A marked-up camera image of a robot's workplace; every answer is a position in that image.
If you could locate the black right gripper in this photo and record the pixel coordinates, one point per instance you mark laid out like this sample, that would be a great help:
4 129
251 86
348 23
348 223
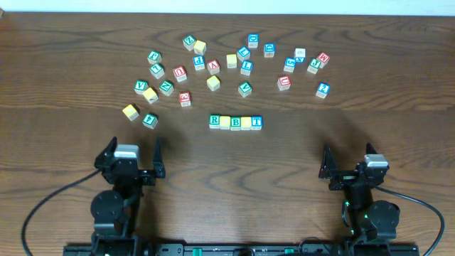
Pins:
327 172

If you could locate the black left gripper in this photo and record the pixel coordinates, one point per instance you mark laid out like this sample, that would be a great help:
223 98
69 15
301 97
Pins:
133 174

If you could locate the green R letter block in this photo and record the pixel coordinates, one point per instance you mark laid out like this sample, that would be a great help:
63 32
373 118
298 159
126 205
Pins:
214 121

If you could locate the blue T letter block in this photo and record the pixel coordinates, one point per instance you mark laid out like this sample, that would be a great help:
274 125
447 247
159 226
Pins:
257 123

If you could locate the yellow O letter block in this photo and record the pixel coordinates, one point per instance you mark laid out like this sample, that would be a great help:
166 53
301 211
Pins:
225 122

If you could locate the green B letter block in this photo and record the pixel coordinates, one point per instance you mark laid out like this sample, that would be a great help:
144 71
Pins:
235 123

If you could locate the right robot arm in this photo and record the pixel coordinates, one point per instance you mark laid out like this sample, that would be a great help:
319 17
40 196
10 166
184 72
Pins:
369 220

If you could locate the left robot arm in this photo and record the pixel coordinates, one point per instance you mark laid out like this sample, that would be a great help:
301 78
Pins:
115 210

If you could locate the green 4 number block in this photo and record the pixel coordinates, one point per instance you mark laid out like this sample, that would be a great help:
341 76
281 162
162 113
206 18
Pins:
150 121

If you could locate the yellow G letter block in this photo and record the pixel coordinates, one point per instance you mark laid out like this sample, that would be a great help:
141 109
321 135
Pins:
131 112

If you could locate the yellow X letter block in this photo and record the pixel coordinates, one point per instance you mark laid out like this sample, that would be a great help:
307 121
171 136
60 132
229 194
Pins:
150 95

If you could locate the blue 2 number block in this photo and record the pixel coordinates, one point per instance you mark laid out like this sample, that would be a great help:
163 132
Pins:
323 90

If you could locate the green V block left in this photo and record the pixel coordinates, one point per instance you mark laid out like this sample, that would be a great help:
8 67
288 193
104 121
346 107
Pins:
140 86

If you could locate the green v block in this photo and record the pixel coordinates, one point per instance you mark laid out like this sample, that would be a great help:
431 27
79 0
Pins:
245 89
140 86

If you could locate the green N letter block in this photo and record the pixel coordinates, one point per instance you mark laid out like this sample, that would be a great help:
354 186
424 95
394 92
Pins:
167 88

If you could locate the green 7 number block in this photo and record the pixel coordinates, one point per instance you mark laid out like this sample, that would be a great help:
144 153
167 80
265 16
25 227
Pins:
157 70

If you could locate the red U block right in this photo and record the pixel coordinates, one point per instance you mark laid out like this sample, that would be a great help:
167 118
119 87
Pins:
284 83

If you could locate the red u block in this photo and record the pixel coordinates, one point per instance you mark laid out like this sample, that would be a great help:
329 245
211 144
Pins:
284 83
180 73

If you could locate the green J letter block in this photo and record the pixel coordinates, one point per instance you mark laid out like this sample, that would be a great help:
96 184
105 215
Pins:
314 66

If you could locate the red U block left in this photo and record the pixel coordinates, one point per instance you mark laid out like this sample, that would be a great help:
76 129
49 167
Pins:
180 73

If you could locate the red M letter block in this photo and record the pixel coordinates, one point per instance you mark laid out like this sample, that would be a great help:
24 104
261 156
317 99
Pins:
324 59

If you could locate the green P letter block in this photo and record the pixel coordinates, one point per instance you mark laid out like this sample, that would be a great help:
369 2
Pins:
154 57

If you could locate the blue 5 number block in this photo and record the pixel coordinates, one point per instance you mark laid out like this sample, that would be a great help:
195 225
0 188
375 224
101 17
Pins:
289 65

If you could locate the yellow C letter block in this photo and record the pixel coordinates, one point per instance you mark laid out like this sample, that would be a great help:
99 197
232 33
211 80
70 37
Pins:
213 83

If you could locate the blue X letter block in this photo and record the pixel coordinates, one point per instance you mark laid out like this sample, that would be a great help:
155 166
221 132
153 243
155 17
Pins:
300 55

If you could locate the blue P letter block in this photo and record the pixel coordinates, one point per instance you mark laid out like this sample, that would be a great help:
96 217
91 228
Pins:
199 62

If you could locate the green V block centre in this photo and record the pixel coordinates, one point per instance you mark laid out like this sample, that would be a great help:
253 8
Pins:
245 89

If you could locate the red A letter block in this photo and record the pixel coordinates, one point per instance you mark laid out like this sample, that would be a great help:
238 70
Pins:
213 67

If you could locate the green Z letter block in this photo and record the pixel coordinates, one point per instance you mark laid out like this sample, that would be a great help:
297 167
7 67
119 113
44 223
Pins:
188 42

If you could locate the yellow block beside Z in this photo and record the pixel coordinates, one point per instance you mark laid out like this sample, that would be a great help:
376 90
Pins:
199 47

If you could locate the blue D block right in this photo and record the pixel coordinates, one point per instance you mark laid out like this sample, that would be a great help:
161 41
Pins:
269 50

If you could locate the blue L block lower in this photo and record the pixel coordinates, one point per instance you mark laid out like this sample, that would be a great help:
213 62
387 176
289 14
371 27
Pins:
246 67

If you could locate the yellow S letter block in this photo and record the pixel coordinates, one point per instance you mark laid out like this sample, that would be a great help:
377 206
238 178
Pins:
231 61

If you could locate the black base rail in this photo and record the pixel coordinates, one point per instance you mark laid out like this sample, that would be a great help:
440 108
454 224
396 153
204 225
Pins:
206 250

